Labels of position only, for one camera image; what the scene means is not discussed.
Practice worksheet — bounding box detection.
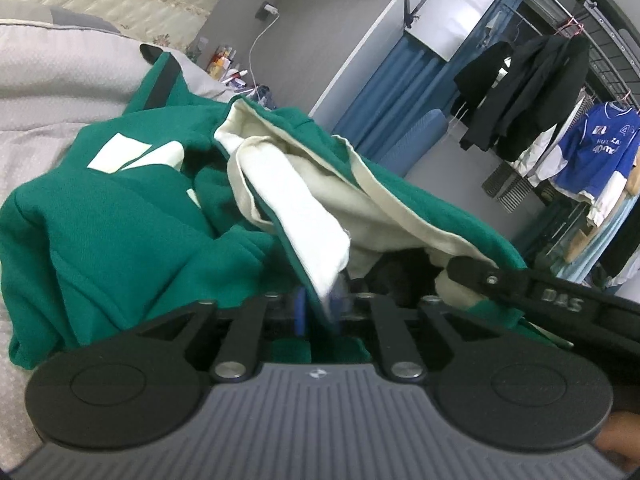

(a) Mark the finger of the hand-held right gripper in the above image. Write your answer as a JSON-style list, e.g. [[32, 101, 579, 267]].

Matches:
[[446, 256, 539, 307]]

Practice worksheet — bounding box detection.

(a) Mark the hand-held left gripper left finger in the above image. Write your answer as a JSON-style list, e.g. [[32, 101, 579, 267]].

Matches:
[[131, 287, 308, 383]]

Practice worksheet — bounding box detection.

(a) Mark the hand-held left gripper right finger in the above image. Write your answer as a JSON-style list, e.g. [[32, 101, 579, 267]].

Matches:
[[344, 284, 495, 384]]

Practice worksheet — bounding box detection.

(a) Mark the green zip hoodie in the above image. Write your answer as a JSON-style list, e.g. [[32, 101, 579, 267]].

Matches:
[[0, 45, 573, 371]]

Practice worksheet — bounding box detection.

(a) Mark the metal clothes rack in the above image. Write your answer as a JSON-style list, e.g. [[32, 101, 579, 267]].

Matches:
[[515, 0, 640, 111]]

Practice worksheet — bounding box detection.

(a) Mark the light blue garment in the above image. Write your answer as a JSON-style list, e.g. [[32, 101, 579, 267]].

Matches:
[[557, 195, 637, 286]]

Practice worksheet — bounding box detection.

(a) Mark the grey ribbed panel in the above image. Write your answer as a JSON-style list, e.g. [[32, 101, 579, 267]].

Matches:
[[482, 162, 537, 211]]

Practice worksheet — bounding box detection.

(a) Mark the blue sports jersey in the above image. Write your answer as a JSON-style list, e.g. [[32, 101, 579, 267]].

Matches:
[[550, 101, 640, 206]]

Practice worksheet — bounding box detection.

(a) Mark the blue upholstered chair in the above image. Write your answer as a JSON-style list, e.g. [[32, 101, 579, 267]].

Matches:
[[385, 109, 452, 177]]

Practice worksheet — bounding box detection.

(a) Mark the large black jacket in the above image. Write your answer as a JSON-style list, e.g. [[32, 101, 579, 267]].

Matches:
[[460, 34, 592, 162]]

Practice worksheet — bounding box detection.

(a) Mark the small black jacket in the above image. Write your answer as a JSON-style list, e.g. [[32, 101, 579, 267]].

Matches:
[[452, 40, 516, 122]]

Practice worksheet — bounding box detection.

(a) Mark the blue curtain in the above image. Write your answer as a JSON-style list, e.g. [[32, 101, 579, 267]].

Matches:
[[332, 0, 521, 161]]

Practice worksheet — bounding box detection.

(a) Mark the cluster of toiletry bottles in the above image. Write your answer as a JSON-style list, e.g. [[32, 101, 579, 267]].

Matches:
[[205, 45, 251, 87]]

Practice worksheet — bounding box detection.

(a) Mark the white wardrobe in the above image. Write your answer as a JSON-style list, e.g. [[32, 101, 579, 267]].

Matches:
[[307, 0, 516, 118]]

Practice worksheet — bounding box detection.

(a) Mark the white dotted bed sheet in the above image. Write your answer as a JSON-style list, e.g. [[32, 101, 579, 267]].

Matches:
[[0, 105, 116, 461]]

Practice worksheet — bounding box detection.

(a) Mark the grey white pillow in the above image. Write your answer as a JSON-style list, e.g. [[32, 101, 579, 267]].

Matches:
[[0, 2, 238, 131]]

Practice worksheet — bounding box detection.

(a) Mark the white charging cable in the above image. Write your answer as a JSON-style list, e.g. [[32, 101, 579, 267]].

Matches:
[[247, 12, 276, 96]]

